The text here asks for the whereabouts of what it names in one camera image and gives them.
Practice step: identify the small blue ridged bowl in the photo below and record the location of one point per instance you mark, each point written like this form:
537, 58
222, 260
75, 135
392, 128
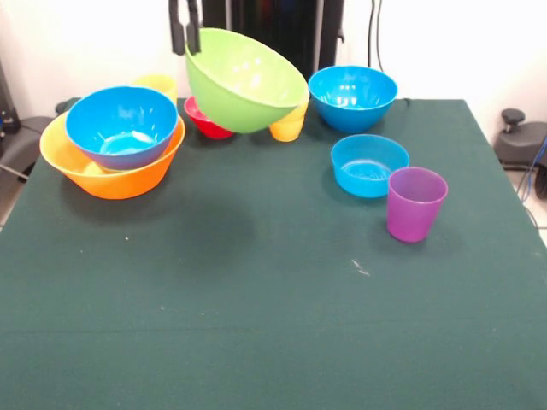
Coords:
363, 175

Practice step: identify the large blue bowl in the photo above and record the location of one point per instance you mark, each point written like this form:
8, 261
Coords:
124, 128
352, 107

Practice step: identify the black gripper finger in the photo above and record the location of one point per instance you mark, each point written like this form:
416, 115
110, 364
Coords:
176, 30
193, 30

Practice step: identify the small red bowl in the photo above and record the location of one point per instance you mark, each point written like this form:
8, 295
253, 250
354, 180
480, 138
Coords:
205, 124

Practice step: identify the black robot pedestal leg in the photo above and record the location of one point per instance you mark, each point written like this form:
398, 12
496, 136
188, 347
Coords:
525, 145
17, 145

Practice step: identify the dark green tablecloth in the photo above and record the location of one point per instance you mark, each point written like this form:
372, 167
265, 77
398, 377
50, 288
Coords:
256, 299

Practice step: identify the large green bowl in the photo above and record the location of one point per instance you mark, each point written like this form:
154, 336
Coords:
243, 89

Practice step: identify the large orange bowl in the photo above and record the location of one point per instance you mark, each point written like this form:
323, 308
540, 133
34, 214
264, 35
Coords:
124, 185

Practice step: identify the yellow cup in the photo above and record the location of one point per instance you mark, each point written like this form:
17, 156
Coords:
288, 130

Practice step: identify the purple cup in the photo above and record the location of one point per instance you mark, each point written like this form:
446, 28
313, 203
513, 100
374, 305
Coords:
414, 213

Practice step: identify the translucent yellow-green cup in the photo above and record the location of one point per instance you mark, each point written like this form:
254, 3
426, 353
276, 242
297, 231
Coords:
164, 83

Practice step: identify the black robot column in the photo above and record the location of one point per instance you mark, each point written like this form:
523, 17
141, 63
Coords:
273, 25

